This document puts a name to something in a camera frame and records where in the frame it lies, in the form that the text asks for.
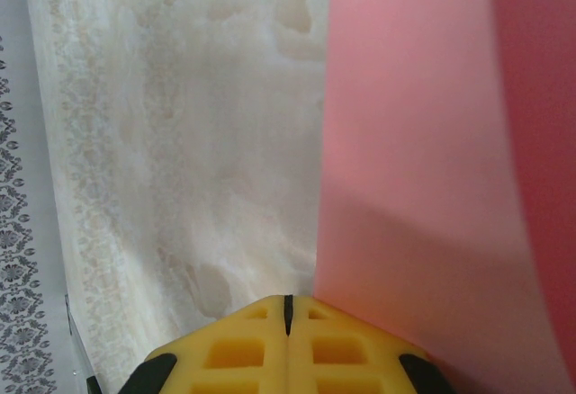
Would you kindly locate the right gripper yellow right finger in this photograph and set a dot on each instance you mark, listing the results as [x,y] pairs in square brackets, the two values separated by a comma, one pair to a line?
[301,367]

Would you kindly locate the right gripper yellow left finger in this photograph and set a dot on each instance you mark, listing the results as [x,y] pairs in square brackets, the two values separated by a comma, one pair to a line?
[270,367]

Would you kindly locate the pink square paper sheet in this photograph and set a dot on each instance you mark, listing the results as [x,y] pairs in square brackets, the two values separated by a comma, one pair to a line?
[427,142]

